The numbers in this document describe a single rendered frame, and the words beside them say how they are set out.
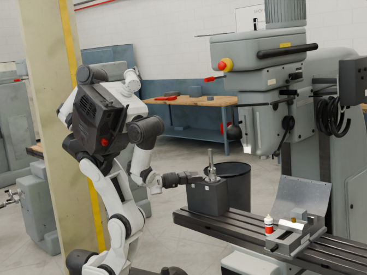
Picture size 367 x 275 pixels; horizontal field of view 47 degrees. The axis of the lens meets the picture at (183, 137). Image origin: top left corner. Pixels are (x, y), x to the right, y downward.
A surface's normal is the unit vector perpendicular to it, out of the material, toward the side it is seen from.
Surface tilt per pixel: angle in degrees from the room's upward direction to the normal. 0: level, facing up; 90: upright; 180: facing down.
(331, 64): 90
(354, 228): 88
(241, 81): 90
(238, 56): 90
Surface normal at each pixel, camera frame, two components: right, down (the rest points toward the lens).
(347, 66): -0.72, 0.22
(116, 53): 0.69, 0.08
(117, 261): -0.52, 0.24
